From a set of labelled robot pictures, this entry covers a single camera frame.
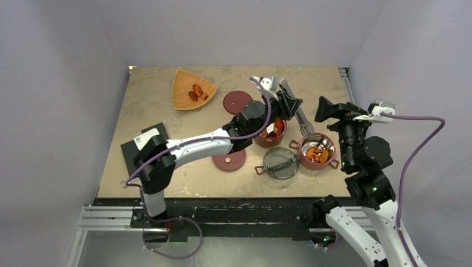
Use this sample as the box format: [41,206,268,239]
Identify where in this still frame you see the braised pork belly piece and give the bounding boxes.
[193,83,208,101]

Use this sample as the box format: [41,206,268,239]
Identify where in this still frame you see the red white shrimp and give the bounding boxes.
[273,120,285,138]

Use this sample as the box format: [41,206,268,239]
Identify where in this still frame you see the orange fried chicken wing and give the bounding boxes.
[305,147,324,161]

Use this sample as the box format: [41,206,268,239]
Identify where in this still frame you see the white small device box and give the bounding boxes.
[133,128,160,151]

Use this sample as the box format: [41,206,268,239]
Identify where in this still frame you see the steel food tongs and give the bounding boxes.
[279,78,314,137]

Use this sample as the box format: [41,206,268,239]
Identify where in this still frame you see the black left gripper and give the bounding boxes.
[251,91,301,138]

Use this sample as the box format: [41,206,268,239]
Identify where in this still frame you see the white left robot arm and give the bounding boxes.
[125,76,303,228]

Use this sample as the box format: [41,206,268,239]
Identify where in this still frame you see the white round rice cracker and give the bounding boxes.
[265,123,276,135]

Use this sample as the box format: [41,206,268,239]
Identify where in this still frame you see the dark red steel lunch pot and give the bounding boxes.
[254,120,287,148]

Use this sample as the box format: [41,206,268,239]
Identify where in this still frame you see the orange fried cutlet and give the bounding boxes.
[188,91,199,102]

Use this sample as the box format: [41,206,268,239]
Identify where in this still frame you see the woven bamboo basket tray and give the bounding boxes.
[171,70,218,111]

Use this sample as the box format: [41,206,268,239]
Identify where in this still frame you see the glass lid with red clasp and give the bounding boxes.
[254,147,300,180]

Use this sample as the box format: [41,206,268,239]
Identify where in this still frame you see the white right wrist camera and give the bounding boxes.
[353,99,396,123]

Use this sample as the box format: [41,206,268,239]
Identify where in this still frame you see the black network switch box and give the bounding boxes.
[120,122,169,176]

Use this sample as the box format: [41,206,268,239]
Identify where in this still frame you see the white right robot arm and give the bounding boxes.
[312,96,426,266]

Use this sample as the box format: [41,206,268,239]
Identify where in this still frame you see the dark red round lid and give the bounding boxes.
[223,91,253,115]

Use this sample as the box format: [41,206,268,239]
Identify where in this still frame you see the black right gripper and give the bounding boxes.
[315,95,378,169]

